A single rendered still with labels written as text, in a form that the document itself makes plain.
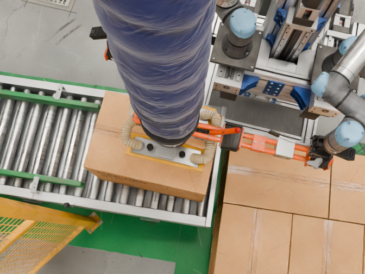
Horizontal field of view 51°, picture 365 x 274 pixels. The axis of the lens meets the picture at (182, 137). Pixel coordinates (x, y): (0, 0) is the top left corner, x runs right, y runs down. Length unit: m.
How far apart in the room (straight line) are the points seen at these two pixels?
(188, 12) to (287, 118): 2.16
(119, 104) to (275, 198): 1.02
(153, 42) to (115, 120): 1.24
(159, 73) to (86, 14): 2.57
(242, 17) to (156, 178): 0.82
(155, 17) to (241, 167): 1.71
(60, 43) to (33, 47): 0.21
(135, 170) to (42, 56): 1.69
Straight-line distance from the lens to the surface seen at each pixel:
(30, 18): 3.46
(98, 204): 2.19
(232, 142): 1.51
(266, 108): 2.73
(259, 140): 1.53
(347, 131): 1.26
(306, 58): 2.09
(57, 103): 2.36
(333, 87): 1.31
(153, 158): 1.62
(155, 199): 2.19
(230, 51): 1.87
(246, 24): 1.74
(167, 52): 0.71
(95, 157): 1.86
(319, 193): 2.33
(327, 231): 2.32
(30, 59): 3.28
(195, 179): 1.80
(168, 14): 0.61
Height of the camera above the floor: 2.72
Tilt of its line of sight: 75 degrees down
